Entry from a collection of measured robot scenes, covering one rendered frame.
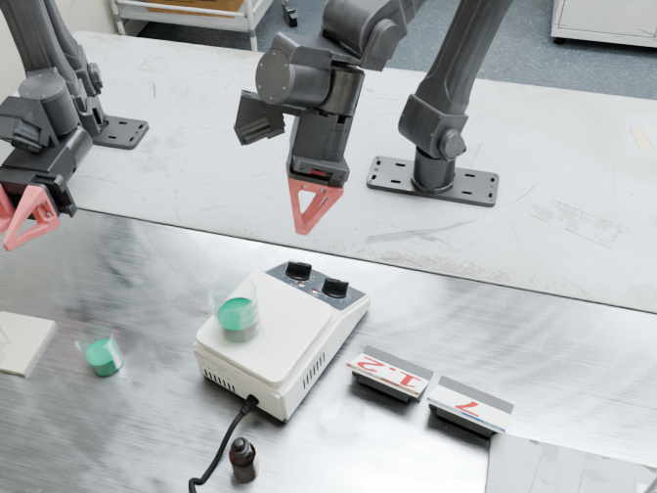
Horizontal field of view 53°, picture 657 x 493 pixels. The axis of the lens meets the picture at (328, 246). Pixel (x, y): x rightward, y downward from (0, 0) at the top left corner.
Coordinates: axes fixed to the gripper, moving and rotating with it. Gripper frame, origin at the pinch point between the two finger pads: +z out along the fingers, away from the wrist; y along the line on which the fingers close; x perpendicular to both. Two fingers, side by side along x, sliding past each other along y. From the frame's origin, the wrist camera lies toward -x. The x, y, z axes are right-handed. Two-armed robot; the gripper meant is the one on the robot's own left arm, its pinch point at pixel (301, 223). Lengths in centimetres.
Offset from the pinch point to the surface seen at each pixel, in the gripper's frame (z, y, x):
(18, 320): 22.4, -3.0, -33.0
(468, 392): 11.7, 13.8, 22.3
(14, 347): 24.0, 0.9, -32.1
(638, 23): -46, -195, 146
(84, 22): 11, -217, -75
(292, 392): 14.2, 15.5, 1.4
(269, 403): 16.3, 15.3, -0.8
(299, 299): 6.6, 7.9, 0.8
